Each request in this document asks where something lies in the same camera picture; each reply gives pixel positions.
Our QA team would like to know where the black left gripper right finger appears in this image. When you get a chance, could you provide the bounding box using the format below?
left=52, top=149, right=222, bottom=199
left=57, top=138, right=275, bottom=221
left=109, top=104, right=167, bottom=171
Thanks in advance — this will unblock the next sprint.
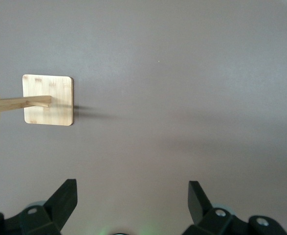
left=188, top=181, right=287, bottom=235

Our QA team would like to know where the bamboo cup rack stand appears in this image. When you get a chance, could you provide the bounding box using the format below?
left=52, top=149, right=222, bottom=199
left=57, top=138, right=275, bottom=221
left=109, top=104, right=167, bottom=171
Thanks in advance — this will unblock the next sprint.
left=0, top=60, right=75, bottom=151

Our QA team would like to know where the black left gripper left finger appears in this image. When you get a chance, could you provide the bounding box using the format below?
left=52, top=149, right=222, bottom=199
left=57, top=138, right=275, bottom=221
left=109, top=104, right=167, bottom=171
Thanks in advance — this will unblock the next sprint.
left=0, top=179, right=78, bottom=235

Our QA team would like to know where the brown table mat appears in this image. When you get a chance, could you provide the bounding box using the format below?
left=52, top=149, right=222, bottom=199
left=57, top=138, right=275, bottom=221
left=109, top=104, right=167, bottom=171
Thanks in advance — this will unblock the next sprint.
left=0, top=0, right=287, bottom=235

